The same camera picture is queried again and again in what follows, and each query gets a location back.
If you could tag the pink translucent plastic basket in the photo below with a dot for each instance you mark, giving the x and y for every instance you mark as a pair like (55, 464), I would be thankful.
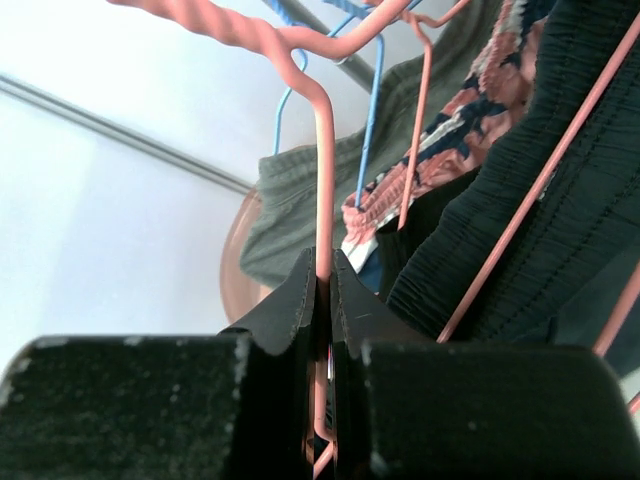
(239, 292)

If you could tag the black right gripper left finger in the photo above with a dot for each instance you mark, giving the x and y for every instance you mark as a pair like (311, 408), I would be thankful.
(235, 405)

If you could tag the pink patterned shorts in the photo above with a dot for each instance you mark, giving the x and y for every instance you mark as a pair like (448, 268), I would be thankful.
(493, 97)

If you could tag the black shorts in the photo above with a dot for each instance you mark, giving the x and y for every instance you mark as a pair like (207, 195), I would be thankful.
(559, 276)

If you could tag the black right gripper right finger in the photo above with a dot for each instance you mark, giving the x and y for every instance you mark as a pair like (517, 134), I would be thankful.
(406, 407)

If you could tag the blue wire hanger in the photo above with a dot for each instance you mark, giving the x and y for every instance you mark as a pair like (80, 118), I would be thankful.
(294, 13)
(372, 110)

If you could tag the grey shorts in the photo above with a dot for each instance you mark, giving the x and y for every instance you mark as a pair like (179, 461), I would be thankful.
(287, 181)

